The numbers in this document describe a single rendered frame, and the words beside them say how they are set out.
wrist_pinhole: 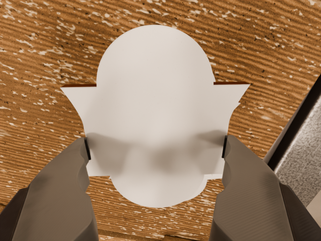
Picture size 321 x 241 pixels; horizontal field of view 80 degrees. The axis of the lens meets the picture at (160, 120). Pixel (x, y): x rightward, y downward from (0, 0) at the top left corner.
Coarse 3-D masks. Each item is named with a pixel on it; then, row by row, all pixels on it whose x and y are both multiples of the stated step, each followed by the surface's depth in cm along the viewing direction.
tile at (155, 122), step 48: (144, 48) 11; (192, 48) 11; (96, 96) 12; (144, 96) 12; (192, 96) 12; (240, 96) 12; (96, 144) 14; (144, 144) 14; (192, 144) 14; (144, 192) 15; (192, 192) 15
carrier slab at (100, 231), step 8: (104, 232) 30; (112, 232) 30; (104, 240) 30; (112, 240) 30; (120, 240) 30; (128, 240) 30; (136, 240) 30; (144, 240) 31; (152, 240) 31; (160, 240) 31
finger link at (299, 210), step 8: (280, 184) 8; (288, 192) 8; (288, 200) 8; (296, 200) 8; (288, 208) 7; (296, 208) 7; (304, 208) 7; (288, 216) 7; (296, 216) 7; (304, 216) 7; (296, 224) 7; (304, 224) 7; (312, 224) 7; (296, 232) 7; (304, 232) 7; (312, 232) 7; (320, 232) 7; (296, 240) 6; (304, 240) 6; (312, 240) 6; (320, 240) 6
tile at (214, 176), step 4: (204, 176) 23; (208, 176) 23; (212, 176) 23; (216, 176) 23; (220, 176) 23; (204, 180) 23; (204, 184) 24; (200, 188) 24; (196, 192) 24; (200, 192) 24; (192, 196) 24
